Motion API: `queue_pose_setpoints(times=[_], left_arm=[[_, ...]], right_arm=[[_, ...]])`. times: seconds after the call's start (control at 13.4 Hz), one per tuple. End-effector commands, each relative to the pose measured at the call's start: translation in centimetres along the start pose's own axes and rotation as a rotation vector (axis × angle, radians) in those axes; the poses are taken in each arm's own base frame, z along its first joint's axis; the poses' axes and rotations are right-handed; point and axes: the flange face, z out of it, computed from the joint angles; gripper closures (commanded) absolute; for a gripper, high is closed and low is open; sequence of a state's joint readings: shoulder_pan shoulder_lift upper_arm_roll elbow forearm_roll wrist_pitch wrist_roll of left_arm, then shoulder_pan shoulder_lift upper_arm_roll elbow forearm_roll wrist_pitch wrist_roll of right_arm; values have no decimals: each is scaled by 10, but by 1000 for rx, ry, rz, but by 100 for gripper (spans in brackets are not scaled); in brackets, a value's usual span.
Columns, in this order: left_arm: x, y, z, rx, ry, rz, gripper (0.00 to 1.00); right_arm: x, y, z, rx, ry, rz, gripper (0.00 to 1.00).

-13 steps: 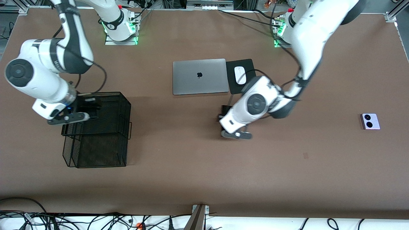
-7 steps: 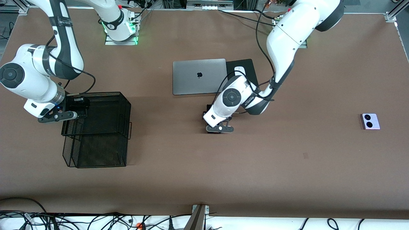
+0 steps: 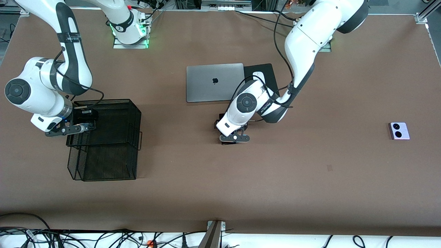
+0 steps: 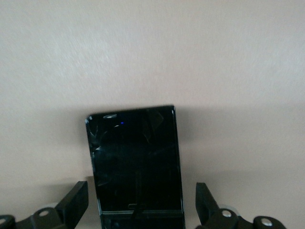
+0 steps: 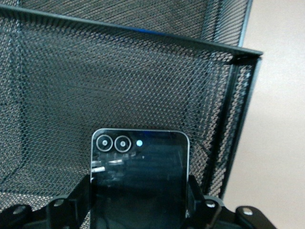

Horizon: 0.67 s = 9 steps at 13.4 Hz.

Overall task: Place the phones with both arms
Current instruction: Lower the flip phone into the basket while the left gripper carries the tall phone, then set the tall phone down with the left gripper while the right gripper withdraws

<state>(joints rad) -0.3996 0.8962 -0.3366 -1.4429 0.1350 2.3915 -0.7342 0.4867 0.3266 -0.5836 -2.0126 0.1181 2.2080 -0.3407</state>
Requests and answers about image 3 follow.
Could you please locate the long black smartphone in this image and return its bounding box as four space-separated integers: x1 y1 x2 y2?
218 113 239 146

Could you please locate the lilac flip phone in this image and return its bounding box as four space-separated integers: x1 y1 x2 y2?
389 122 410 140

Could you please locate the black mesh two-tier organizer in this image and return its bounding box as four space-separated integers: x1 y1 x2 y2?
66 99 143 182

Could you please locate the silver closed laptop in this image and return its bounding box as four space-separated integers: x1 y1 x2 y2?
186 63 248 103

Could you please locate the black mouse pad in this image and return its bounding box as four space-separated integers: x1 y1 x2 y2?
243 63 280 100

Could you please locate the grey power strip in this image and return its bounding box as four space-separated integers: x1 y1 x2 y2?
201 0 252 11

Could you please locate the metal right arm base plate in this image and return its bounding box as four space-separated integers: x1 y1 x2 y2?
113 34 150 49

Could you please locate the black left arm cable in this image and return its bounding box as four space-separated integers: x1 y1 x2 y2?
230 0 310 109

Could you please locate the grey metal camera bracket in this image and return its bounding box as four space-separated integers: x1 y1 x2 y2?
198 220 227 248

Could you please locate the black table cable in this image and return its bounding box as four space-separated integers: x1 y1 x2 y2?
235 10 293 27
272 10 297 21

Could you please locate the thick black cable loop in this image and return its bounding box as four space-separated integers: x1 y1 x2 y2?
0 213 52 238

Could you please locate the aluminium frame profile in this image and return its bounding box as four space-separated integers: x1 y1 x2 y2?
0 0 29 16
414 0 441 24

